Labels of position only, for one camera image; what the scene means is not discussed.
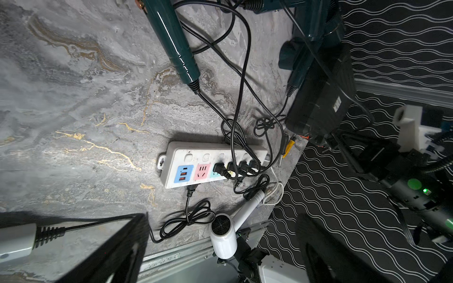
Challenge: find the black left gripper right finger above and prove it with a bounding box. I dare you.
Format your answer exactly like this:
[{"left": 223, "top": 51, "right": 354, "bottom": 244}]
[{"left": 296, "top": 214, "right": 389, "bottom": 283}]

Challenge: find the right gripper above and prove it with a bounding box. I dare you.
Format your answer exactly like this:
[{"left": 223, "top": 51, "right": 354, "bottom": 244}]
[{"left": 326, "top": 130, "right": 428, "bottom": 187}]

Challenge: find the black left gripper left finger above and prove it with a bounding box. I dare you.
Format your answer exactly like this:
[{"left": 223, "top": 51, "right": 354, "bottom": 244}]
[{"left": 58, "top": 213, "right": 150, "bottom": 283}]

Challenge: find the white multicolour power strip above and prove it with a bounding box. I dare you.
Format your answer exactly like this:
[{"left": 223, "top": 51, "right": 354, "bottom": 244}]
[{"left": 157, "top": 141, "right": 270, "bottom": 190}]

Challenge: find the black cable large green dryer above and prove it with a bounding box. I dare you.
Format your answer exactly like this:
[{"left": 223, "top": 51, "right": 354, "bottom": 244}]
[{"left": 194, "top": 90, "right": 263, "bottom": 176}]

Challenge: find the black cable of green dryer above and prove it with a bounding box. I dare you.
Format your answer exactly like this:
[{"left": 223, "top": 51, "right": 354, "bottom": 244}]
[{"left": 173, "top": 0, "right": 287, "bottom": 178}]

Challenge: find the black cable of pink dryer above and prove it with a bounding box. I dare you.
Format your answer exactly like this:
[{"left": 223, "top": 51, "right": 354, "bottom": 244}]
[{"left": 173, "top": 0, "right": 252, "bottom": 181}]

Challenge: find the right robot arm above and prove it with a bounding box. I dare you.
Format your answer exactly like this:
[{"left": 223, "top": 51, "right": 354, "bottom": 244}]
[{"left": 326, "top": 129, "right": 453, "bottom": 246}]

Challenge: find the black plastic tool case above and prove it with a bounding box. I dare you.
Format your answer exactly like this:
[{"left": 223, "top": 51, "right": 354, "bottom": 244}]
[{"left": 285, "top": 44, "right": 356, "bottom": 146}]

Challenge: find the white hair dryer front left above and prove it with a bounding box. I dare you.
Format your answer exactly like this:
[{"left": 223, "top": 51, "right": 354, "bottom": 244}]
[{"left": 1, "top": 224, "right": 66, "bottom": 263}]

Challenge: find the white hair dryer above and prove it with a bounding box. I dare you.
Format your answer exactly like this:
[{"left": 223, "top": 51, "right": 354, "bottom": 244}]
[
  {"left": 210, "top": 191, "right": 265, "bottom": 259},
  {"left": 1, "top": 224, "right": 66, "bottom": 263}
]

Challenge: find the white hair dryer front right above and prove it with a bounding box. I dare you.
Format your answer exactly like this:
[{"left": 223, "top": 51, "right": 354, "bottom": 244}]
[{"left": 210, "top": 191, "right": 265, "bottom": 259}]

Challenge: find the dark green hair dryer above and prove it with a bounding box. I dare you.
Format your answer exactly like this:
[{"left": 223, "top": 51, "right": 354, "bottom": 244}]
[
  {"left": 240, "top": 0, "right": 306, "bottom": 14},
  {"left": 278, "top": 0, "right": 345, "bottom": 97}
]

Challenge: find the large green orange hair dryer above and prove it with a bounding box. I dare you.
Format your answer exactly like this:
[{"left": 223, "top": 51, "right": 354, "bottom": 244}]
[{"left": 136, "top": 0, "right": 201, "bottom": 95}]

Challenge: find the white power strip cable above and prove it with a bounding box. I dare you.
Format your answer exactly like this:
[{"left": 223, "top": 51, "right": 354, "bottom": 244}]
[{"left": 261, "top": 166, "right": 285, "bottom": 206}]

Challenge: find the yellow handle screwdriver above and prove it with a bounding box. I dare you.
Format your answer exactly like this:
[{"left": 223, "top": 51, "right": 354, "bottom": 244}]
[{"left": 282, "top": 138, "right": 295, "bottom": 159}]

